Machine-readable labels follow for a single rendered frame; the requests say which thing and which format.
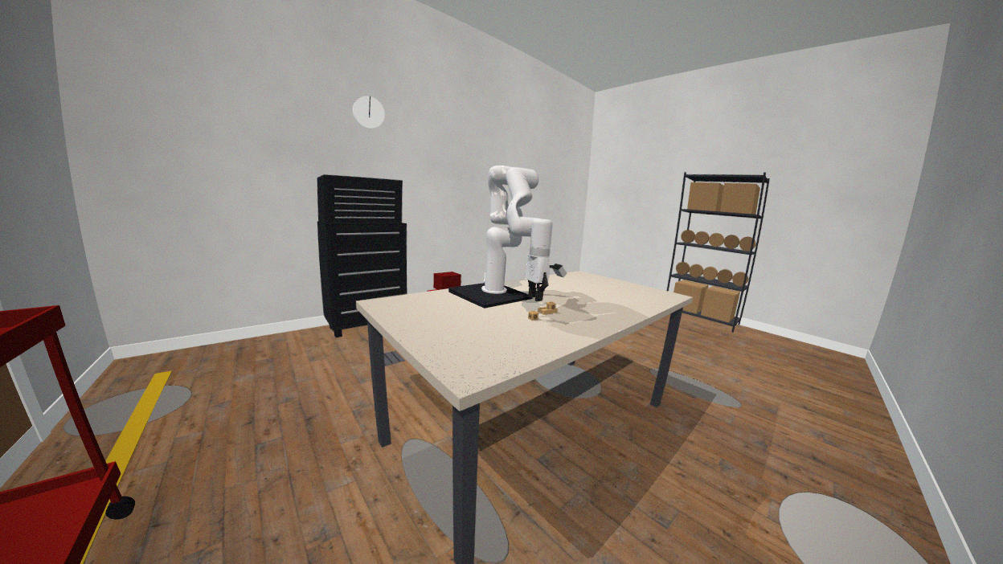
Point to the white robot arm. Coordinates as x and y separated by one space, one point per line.
519 181

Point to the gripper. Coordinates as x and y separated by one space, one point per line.
537 268

